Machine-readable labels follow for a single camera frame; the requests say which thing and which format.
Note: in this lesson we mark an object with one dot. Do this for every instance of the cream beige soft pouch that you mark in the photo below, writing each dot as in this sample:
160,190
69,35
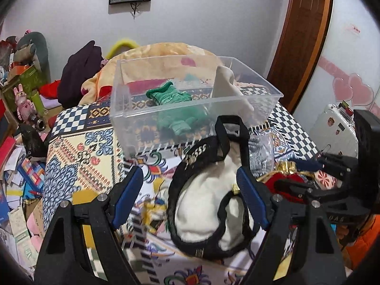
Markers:
231,101

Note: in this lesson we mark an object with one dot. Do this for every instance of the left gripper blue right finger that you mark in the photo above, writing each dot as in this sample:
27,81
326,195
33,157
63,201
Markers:
316,257

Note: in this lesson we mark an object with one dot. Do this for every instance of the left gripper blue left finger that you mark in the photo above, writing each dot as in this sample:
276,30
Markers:
63,257

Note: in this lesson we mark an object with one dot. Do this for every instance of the red velvet pouch gold ribbon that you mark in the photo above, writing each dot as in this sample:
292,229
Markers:
285,181

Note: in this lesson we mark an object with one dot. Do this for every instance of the grey green plush pillow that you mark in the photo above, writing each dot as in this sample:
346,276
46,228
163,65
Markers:
32,49

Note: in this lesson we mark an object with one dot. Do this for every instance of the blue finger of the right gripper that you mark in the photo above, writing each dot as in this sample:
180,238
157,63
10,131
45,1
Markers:
305,165
337,195

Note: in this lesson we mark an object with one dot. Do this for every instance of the wooden door frame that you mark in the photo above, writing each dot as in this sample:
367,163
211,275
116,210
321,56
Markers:
299,48

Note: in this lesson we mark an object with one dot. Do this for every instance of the grey gloves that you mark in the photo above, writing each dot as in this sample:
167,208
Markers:
261,154

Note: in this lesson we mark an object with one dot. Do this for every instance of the patterned patchwork bedsheet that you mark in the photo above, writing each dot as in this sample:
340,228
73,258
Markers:
84,154

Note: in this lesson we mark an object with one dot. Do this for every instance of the green cardboard box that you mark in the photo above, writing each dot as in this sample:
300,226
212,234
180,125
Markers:
30,78

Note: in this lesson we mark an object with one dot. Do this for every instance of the dark purple jacket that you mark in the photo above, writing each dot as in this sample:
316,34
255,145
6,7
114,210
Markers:
80,67

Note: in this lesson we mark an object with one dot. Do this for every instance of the clear plastic storage bin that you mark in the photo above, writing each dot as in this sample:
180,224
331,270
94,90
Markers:
134,116

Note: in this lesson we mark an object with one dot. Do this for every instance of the white bag with black straps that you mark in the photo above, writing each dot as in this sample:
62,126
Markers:
206,215

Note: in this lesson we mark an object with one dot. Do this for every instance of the orange yellow blanket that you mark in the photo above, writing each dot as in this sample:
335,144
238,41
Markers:
151,62

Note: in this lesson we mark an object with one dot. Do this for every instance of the white stickered suitcase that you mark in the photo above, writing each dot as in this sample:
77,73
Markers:
334,132

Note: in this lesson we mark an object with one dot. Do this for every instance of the pink bunny plush toy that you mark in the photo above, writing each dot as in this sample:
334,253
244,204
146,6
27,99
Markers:
24,106

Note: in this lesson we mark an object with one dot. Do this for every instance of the green knitted garment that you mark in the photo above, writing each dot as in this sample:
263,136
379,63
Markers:
180,117

